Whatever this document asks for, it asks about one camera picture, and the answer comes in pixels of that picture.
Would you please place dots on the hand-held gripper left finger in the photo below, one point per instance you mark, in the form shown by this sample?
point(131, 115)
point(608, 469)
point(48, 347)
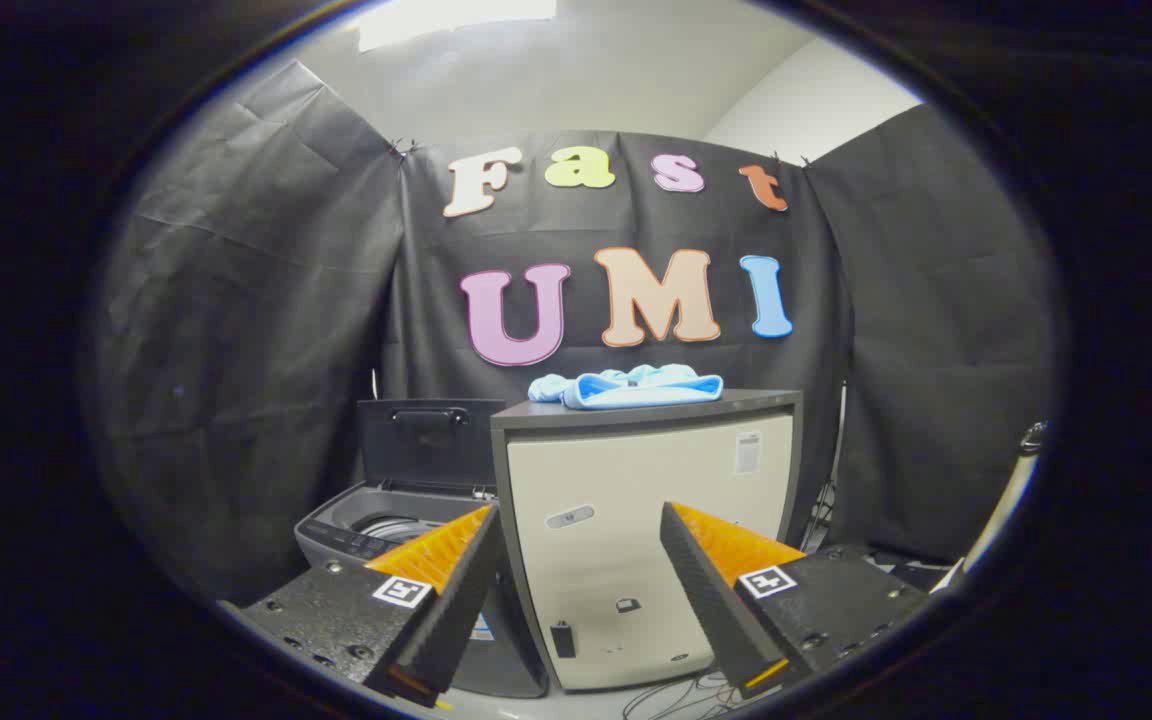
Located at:
point(451, 600)

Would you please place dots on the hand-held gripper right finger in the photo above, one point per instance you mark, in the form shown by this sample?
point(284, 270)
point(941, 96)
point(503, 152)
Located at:
point(706, 600)

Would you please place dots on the grey washing machine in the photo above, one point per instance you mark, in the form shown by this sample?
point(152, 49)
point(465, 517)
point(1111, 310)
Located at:
point(334, 527)

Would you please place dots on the light blue shirt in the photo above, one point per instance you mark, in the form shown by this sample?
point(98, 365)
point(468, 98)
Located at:
point(636, 390)

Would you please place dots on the beige cabinet with dark top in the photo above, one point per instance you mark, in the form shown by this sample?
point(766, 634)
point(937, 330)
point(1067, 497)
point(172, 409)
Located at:
point(626, 480)

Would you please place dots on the white curved bar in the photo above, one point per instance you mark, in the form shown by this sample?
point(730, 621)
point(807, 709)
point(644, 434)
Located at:
point(1004, 505)

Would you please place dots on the black backdrop cloth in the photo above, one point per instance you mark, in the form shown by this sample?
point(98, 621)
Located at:
point(236, 350)

